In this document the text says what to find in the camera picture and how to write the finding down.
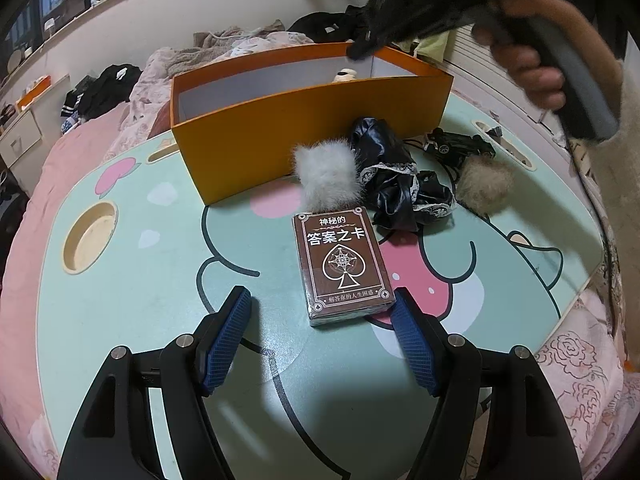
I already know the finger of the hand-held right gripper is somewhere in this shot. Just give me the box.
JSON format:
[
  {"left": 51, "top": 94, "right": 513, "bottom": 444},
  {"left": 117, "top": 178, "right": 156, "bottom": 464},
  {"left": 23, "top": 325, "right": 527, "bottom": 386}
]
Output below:
[{"left": 346, "top": 7, "right": 393, "bottom": 59}]

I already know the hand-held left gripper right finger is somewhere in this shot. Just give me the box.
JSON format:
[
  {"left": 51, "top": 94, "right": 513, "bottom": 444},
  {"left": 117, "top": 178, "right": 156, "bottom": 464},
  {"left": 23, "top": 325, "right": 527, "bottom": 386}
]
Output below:
[{"left": 390, "top": 286, "right": 583, "bottom": 480}]

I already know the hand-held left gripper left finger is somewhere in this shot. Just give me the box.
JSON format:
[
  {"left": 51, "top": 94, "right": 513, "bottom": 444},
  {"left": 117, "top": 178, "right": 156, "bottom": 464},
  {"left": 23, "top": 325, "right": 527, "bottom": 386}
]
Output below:
[{"left": 57, "top": 285, "right": 253, "bottom": 480}]

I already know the brown card box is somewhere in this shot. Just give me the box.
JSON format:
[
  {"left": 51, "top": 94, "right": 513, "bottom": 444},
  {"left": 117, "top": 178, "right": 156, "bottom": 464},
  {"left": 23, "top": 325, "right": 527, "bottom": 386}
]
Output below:
[{"left": 292, "top": 205, "right": 397, "bottom": 328}]

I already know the orange cardboard box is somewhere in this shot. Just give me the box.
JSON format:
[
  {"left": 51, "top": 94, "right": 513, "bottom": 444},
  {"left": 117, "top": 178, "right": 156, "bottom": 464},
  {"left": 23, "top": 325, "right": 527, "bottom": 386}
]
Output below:
[{"left": 170, "top": 41, "right": 455, "bottom": 206}]

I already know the green cartoon printed desktop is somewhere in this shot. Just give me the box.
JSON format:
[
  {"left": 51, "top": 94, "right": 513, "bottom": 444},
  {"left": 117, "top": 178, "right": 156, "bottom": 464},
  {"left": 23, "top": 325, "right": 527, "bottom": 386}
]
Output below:
[{"left": 37, "top": 87, "right": 608, "bottom": 480}]

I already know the person's right hand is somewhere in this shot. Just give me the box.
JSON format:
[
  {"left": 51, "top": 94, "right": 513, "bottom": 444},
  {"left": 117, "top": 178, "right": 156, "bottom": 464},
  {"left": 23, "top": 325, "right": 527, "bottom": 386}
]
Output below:
[{"left": 472, "top": 0, "right": 623, "bottom": 116}]

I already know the light green hanging cloth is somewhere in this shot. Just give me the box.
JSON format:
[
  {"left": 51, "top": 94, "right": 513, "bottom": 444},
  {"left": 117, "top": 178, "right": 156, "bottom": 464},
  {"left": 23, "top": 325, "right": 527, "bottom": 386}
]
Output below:
[{"left": 414, "top": 30, "right": 453, "bottom": 66}]

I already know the black toy car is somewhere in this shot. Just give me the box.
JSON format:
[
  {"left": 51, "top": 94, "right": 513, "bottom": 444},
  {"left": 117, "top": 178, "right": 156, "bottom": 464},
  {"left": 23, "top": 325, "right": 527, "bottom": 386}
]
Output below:
[{"left": 424, "top": 127, "right": 497, "bottom": 166}]

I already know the white fur pom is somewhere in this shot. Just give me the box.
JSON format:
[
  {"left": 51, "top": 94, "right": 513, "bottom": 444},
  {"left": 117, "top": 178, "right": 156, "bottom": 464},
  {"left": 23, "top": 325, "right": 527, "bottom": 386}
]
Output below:
[{"left": 291, "top": 141, "right": 360, "bottom": 211}]

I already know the black satin lace cloth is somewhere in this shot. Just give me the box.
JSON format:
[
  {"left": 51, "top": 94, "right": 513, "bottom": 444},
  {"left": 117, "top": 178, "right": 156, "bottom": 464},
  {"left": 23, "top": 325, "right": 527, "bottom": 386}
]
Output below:
[{"left": 348, "top": 116, "right": 457, "bottom": 231}]

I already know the beige crumpled blanket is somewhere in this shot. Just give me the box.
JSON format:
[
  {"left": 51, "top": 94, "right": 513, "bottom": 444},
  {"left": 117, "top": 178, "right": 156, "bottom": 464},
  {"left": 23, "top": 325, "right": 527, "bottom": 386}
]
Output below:
[{"left": 194, "top": 19, "right": 286, "bottom": 53}]

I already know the pink floral bed sheet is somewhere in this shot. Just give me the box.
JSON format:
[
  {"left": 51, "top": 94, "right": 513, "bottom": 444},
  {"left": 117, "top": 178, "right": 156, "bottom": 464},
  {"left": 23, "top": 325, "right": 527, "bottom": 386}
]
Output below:
[{"left": 537, "top": 240, "right": 640, "bottom": 480}]

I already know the brown fur pom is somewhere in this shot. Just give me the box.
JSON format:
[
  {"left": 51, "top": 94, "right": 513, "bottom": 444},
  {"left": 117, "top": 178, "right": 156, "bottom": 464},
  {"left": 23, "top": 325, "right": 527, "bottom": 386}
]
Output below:
[{"left": 454, "top": 156, "right": 516, "bottom": 213}]

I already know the black striped clothes pile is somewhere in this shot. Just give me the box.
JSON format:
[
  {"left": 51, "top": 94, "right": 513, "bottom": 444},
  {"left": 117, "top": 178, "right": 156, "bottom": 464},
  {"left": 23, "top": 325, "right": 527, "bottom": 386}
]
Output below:
[{"left": 60, "top": 63, "right": 144, "bottom": 133}]

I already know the white drawer cabinet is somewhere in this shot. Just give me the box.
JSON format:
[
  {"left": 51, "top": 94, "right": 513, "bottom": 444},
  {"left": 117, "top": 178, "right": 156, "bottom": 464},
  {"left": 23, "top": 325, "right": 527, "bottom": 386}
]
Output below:
[{"left": 0, "top": 74, "right": 71, "bottom": 181}]

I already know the small orange box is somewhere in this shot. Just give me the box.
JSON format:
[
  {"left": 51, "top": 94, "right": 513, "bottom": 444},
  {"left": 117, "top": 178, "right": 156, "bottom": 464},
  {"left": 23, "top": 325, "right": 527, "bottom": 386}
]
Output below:
[{"left": 16, "top": 76, "right": 53, "bottom": 111}]

